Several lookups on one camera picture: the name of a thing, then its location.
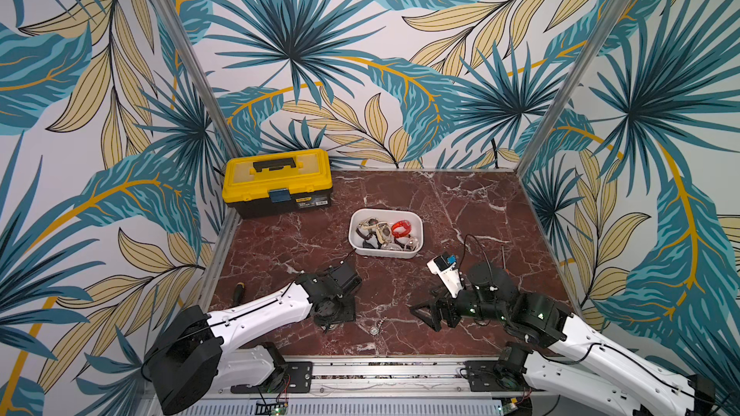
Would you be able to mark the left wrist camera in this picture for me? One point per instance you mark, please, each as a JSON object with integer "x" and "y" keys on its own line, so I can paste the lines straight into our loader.
{"x": 342, "y": 281}

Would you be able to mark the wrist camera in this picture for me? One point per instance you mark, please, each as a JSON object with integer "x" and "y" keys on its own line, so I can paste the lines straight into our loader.
{"x": 446, "y": 268}
{"x": 342, "y": 281}

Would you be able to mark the white plastic storage box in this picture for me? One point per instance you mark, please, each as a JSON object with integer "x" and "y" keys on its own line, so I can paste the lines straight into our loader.
{"x": 384, "y": 216}

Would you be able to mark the black yellow screwdriver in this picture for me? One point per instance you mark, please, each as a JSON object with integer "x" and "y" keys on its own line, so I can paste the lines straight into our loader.
{"x": 238, "y": 294}

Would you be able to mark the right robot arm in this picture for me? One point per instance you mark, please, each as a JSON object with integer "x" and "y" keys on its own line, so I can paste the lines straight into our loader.
{"x": 554, "y": 350}

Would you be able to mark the yellow and black toolbox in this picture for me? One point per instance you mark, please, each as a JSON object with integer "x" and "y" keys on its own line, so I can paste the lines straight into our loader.
{"x": 278, "y": 183}

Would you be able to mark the cream square-face watch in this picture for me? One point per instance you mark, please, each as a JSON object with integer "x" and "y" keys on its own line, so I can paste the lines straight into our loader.
{"x": 384, "y": 233}

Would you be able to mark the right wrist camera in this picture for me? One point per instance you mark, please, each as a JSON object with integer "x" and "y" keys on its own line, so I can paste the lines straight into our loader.
{"x": 446, "y": 268}

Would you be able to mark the small silver chain watch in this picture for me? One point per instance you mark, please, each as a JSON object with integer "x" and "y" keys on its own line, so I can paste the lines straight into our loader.
{"x": 376, "y": 329}

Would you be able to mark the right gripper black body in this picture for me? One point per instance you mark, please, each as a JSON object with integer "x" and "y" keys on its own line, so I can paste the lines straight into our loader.
{"x": 448, "y": 306}

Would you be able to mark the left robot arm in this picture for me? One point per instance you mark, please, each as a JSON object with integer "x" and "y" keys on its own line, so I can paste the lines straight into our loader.
{"x": 194, "y": 355}

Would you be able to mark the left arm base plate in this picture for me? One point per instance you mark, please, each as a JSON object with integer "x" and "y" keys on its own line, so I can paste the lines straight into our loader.
{"x": 292, "y": 377}

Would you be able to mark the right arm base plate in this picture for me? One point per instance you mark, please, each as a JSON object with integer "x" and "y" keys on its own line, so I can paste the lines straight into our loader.
{"x": 495, "y": 376}

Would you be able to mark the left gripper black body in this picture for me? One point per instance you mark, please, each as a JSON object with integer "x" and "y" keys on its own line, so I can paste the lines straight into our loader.
{"x": 343, "y": 312}

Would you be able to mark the rose gold brown-strap watch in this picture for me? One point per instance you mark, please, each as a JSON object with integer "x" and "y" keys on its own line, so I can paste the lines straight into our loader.
{"x": 364, "y": 231}

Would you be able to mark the aluminium front rail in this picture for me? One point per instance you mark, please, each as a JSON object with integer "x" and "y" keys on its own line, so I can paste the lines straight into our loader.
{"x": 422, "y": 385}

